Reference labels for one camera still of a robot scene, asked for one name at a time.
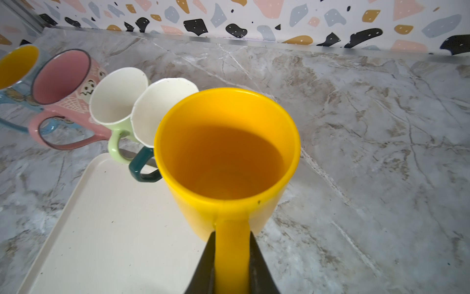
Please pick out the beige rectangular tray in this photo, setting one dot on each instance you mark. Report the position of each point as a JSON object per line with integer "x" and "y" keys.
{"x": 116, "y": 236}

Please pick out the aluminium corner post left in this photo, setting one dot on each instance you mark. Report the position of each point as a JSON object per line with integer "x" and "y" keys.
{"x": 26, "y": 13}

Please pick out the pink patterned mug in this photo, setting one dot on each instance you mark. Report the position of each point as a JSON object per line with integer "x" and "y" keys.
{"x": 63, "y": 87}

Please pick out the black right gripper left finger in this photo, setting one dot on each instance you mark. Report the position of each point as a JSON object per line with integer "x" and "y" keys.
{"x": 203, "y": 279}

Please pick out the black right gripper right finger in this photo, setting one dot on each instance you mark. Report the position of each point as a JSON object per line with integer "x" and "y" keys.
{"x": 261, "y": 281}

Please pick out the dark green mug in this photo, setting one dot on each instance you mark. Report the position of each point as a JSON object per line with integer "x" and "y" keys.
{"x": 148, "y": 112}

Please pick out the light green mug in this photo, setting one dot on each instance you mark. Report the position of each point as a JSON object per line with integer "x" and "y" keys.
{"x": 112, "y": 102}

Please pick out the blue butterfly mug yellow inside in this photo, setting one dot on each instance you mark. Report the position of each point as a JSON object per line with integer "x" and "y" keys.
{"x": 18, "y": 71}

